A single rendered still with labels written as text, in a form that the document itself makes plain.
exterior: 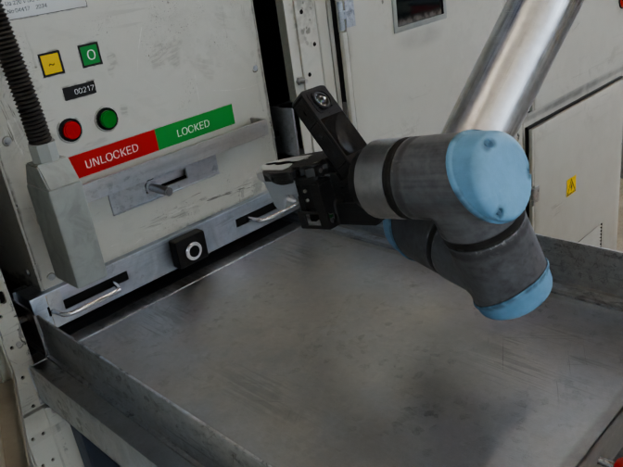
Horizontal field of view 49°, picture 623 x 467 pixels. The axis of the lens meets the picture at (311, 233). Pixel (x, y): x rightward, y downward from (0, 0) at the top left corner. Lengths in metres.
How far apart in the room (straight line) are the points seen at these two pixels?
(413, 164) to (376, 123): 0.70
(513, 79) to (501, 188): 0.22
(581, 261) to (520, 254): 0.30
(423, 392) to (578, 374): 0.18
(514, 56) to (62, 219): 0.60
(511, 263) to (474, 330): 0.23
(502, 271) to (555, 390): 0.17
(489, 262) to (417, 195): 0.10
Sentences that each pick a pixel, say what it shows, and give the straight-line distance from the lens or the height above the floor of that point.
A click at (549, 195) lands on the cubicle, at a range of 2.10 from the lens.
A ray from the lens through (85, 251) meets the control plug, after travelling 0.96.
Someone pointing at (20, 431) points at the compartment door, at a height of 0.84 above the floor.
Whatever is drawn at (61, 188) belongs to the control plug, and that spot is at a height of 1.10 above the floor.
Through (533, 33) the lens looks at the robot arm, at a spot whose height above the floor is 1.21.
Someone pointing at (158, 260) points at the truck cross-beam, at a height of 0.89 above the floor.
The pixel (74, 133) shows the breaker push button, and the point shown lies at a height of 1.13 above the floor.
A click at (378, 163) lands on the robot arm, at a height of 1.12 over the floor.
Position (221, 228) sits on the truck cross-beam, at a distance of 1.21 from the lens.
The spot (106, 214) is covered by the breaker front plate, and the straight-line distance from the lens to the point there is 1.10.
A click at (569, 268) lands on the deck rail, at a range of 1.03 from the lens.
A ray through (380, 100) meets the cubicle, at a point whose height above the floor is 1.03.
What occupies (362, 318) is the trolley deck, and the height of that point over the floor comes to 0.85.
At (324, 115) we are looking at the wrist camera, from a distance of 0.80.
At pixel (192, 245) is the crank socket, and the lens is 1.15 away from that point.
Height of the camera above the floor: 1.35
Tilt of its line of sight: 23 degrees down
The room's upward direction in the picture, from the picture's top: 8 degrees counter-clockwise
